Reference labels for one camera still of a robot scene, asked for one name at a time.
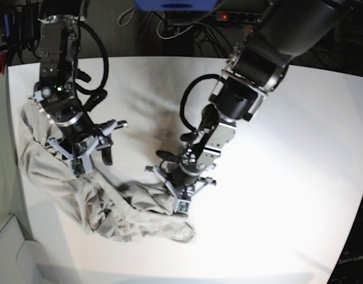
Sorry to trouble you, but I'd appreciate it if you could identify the blue handled tool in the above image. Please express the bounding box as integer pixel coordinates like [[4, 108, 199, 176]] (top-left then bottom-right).
[[4, 14, 15, 47]]

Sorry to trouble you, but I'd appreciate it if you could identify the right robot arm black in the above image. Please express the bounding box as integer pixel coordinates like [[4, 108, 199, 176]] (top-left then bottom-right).
[[33, 1, 127, 166]]

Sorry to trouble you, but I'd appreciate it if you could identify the white cable loop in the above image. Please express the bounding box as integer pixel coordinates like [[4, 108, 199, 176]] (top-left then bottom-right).
[[156, 17, 194, 40]]

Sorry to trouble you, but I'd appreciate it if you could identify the black power strip red light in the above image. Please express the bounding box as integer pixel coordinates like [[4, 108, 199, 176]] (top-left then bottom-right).
[[214, 11, 261, 24]]

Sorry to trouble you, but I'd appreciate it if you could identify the grey t-shirt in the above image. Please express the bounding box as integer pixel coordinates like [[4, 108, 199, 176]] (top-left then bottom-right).
[[17, 101, 196, 243]]

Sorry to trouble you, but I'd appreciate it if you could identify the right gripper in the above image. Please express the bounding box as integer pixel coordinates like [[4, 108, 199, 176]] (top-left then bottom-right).
[[45, 119, 128, 165]]

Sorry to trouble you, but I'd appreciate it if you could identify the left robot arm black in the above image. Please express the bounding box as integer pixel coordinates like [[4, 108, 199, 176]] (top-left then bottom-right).
[[150, 1, 351, 214]]

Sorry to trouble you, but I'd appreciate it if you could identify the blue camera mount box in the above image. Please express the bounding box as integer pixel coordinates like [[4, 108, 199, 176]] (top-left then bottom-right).
[[135, 0, 219, 12]]

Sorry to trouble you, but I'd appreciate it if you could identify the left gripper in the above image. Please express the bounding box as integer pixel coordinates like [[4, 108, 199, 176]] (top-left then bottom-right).
[[145, 166, 217, 204]]

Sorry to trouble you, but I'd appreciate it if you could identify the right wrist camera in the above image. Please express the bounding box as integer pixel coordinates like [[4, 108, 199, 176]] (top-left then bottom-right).
[[66, 156, 93, 178]]

